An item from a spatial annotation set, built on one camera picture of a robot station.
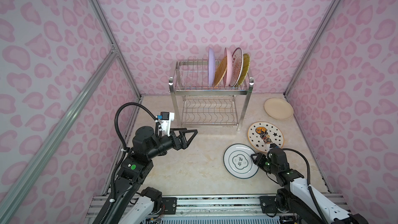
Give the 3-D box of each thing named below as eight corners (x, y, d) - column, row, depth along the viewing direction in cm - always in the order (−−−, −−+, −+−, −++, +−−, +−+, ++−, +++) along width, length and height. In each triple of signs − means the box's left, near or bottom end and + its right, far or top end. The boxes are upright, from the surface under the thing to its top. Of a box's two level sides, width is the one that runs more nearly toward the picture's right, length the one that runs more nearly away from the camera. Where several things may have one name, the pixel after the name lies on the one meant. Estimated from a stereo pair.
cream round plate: (268, 119, 108) (269, 117, 107) (262, 100, 120) (262, 98, 118) (296, 119, 108) (297, 117, 106) (287, 99, 120) (288, 98, 118)
